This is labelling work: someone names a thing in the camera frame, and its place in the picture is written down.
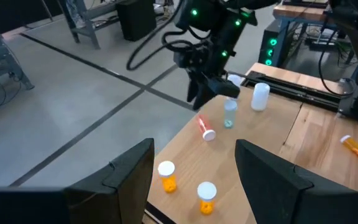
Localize black computer green lights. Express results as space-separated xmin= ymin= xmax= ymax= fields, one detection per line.
xmin=258 ymin=18 xmax=288 ymax=68

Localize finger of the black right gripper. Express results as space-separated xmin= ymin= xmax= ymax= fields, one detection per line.
xmin=186 ymin=73 xmax=200 ymax=103
xmin=194 ymin=77 xmax=241 ymax=110

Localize pink medicine bottle white cap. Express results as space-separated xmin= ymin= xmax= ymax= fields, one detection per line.
xmin=196 ymin=114 xmax=217 ymax=142

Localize clear medicine bottle white cap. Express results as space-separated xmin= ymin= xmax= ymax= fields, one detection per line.
xmin=250 ymin=82 xmax=271 ymax=112

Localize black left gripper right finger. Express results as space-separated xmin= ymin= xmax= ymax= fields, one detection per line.
xmin=234 ymin=139 xmax=358 ymax=224

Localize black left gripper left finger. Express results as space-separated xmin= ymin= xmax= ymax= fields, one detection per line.
xmin=0 ymin=138 xmax=155 ymax=224

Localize grey steel bench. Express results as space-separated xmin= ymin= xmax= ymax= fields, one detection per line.
xmin=57 ymin=0 xmax=124 ymax=50
xmin=0 ymin=14 xmax=35 ymax=91

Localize black box cabinet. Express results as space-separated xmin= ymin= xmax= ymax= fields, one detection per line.
xmin=116 ymin=0 xmax=157 ymax=42

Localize orange medicine bottle white cap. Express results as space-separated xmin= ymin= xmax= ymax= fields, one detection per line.
xmin=196 ymin=181 xmax=218 ymax=215
xmin=157 ymin=160 xmax=176 ymax=194
xmin=339 ymin=134 xmax=358 ymax=159

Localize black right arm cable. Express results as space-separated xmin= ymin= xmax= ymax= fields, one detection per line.
xmin=126 ymin=0 xmax=198 ymax=72

